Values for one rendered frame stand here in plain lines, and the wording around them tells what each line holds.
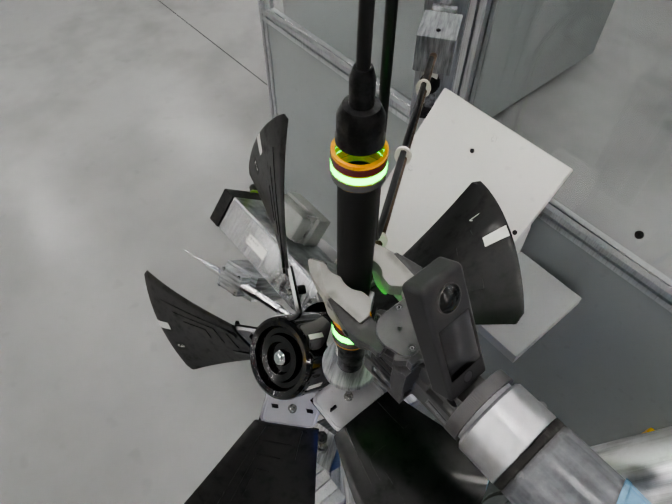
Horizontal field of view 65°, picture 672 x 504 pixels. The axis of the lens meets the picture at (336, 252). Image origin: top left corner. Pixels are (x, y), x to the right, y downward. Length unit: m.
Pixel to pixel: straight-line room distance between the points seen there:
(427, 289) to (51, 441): 1.97
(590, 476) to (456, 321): 0.14
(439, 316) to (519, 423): 0.10
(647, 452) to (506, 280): 0.21
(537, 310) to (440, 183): 0.49
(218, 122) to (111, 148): 0.58
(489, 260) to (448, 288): 0.25
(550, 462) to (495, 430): 0.04
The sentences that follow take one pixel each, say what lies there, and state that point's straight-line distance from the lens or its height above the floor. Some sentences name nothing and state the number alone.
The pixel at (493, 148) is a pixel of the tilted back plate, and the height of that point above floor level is 1.33.
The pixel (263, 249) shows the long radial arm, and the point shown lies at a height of 1.12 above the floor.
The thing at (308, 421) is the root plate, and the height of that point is 1.09.
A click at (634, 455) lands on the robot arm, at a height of 1.42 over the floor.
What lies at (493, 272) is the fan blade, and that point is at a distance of 0.64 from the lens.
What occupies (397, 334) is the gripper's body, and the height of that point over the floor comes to 1.50.
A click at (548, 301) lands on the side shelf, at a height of 0.86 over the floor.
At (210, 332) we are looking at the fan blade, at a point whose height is 1.11.
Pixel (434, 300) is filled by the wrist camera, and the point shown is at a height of 1.58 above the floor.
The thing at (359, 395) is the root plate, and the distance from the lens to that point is 0.79.
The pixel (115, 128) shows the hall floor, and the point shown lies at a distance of 3.25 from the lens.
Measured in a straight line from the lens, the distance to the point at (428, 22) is 1.05.
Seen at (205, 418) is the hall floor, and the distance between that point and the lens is 2.10.
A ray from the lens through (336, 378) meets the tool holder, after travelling 0.68.
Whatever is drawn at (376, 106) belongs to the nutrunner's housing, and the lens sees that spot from 0.37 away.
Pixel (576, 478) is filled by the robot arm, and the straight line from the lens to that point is 0.45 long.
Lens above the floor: 1.92
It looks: 52 degrees down
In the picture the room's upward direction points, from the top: straight up
